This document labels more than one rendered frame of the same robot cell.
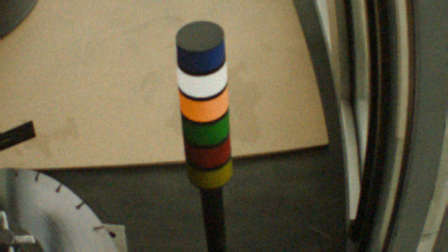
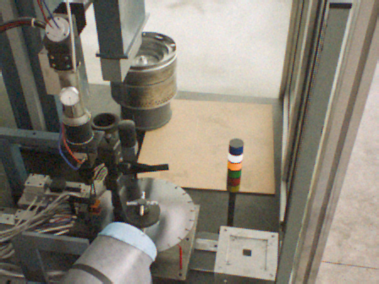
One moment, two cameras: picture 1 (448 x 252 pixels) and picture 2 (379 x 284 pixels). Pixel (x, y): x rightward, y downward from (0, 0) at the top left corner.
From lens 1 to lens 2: 40 cm
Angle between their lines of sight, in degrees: 11
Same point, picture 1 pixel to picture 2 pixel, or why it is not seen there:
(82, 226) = (183, 200)
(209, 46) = (238, 146)
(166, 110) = (222, 174)
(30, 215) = (158, 195)
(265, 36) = (259, 157)
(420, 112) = (301, 156)
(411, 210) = (298, 194)
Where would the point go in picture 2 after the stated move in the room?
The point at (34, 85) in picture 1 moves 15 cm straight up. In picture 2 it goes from (168, 155) to (167, 127)
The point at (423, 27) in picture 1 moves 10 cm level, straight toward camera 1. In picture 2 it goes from (309, 124) to (293, 155)
